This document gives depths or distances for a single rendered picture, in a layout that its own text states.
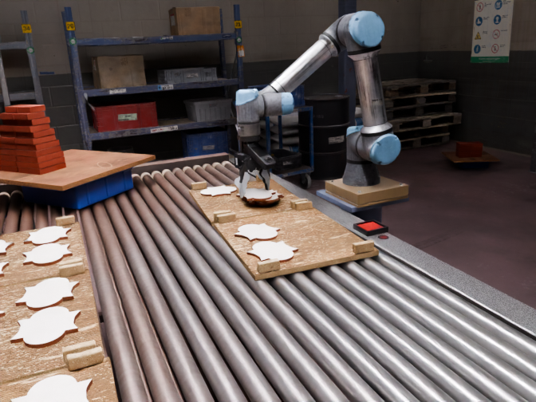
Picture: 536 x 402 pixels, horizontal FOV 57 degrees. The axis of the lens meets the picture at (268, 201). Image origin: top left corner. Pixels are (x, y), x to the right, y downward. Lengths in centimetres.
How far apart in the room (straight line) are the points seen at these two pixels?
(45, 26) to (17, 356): 537
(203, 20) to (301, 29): 169
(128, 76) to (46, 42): 101
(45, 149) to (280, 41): 517
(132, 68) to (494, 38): 447
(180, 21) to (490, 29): 390
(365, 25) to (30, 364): 137
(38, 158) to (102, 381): 125
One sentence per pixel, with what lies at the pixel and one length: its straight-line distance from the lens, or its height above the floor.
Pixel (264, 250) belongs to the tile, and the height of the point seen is 94.
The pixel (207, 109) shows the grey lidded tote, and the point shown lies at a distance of 589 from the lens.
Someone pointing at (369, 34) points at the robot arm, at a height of 148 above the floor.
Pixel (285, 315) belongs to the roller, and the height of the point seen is 92.
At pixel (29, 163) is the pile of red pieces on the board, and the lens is 208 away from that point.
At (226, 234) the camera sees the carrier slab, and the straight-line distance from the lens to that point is 148.
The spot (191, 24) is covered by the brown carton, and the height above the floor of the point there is 171.
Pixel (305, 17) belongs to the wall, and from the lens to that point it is 709.
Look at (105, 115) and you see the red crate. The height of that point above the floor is 82.
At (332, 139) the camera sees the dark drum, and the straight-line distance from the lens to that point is 544.
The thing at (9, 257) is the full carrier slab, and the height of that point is 94.
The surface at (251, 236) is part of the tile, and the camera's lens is 143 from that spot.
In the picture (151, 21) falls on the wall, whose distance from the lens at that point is 637.
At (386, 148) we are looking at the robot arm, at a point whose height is 109.
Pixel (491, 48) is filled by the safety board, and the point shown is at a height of 128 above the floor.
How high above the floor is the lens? 147
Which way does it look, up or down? 18 degrees down
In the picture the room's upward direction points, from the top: 3 degrees counter-clockwise
